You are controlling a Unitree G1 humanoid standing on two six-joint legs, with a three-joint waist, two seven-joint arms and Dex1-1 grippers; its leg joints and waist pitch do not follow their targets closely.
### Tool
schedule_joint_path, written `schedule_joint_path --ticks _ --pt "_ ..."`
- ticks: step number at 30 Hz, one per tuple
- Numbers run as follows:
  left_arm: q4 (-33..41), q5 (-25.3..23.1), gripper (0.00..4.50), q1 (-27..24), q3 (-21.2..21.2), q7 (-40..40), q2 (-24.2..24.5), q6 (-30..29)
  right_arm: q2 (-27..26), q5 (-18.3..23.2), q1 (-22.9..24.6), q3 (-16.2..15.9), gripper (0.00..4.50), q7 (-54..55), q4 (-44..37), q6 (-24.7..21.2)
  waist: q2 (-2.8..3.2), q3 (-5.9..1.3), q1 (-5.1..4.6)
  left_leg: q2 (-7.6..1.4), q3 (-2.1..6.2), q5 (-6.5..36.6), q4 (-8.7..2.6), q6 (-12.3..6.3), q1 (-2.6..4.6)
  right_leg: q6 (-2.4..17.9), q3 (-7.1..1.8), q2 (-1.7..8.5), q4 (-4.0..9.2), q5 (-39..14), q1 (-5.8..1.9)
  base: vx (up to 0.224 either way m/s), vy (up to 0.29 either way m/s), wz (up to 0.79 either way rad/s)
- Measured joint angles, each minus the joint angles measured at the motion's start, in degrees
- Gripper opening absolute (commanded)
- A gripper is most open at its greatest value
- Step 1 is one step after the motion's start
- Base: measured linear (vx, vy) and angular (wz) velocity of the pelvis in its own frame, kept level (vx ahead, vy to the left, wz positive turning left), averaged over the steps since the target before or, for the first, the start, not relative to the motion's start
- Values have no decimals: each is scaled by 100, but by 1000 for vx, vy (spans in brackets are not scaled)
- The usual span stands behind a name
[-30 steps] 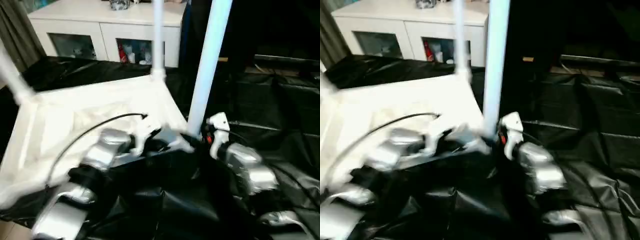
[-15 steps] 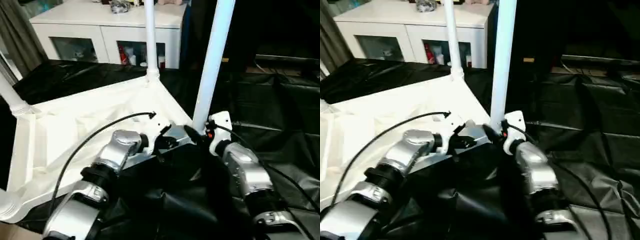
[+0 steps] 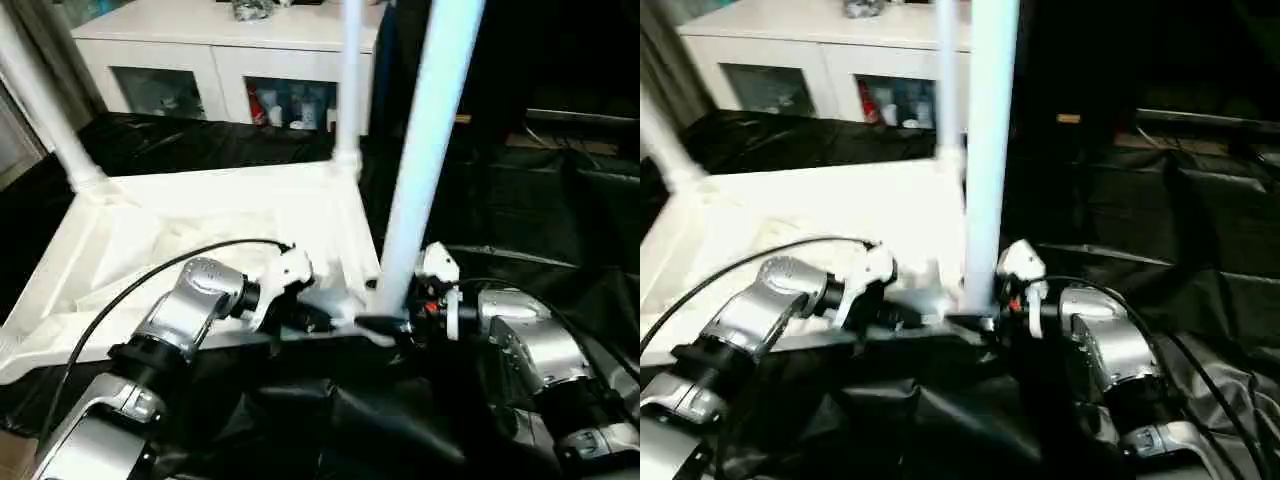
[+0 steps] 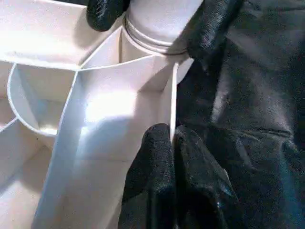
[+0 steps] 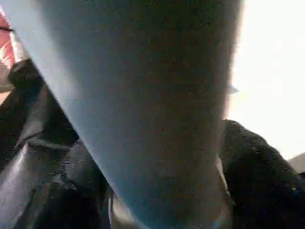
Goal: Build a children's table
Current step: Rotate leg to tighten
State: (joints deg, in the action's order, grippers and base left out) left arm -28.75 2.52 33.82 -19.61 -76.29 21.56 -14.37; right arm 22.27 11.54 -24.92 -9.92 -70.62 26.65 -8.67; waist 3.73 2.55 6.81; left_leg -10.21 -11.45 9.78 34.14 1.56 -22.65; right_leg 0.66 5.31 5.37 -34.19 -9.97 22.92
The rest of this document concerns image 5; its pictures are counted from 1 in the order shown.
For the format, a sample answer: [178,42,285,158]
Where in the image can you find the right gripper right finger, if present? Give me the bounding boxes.
[218,119,305,229]

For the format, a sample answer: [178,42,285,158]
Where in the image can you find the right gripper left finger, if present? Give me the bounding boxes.
[19,139,114,229]

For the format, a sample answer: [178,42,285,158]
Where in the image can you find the white plastic table top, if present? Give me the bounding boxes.
[224,0,305,162]

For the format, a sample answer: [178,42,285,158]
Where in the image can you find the white plastic table leg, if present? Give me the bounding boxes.
[0,0,244,229]

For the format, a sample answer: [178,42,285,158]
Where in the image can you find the pink cushion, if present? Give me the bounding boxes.
[0,12,17,70]

